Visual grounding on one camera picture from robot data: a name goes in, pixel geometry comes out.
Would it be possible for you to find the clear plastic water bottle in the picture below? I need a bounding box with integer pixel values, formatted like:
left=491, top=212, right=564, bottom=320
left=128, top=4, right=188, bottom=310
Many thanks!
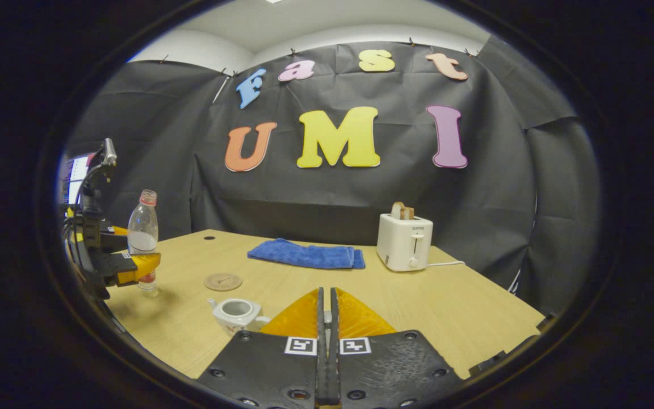
left=127, top=189, right=160, bottom=297

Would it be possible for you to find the computer monitor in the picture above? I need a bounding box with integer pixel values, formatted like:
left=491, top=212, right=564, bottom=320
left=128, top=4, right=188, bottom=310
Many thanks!
left=60, top=155, right=92, bottom=205

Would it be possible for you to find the round brown coaster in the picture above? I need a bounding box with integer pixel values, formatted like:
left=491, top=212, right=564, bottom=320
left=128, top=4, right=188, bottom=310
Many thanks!
left=204, top=273, right=243, bottom=292

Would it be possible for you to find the blue towel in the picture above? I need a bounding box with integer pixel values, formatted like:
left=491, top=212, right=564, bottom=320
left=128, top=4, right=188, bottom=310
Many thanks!
left=248, top=238, right=366, bottom=270

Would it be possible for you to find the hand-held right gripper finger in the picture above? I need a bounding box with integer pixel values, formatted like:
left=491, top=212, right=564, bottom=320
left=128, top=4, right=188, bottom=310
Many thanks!
left=330, top=287, right=467, bottom=409
left=196, top=287, right=328, bottom=409

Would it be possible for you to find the black backdrop cloth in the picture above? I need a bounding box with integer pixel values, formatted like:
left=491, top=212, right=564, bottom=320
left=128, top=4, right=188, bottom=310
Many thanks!
left=63, top=35, right=600, bottom=319

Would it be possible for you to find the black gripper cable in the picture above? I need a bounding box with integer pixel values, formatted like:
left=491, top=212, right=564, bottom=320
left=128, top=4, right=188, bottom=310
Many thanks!
left=68, top=162, right=106, bottom=233

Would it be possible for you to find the white toaster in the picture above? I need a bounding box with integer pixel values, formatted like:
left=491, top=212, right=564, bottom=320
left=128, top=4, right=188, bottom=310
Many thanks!
left=376, top=212, right=434, bottom=272

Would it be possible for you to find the white teacup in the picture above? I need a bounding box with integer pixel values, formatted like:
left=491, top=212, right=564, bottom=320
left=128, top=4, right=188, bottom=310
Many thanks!
left=208, top=298, right=271, bottom=336

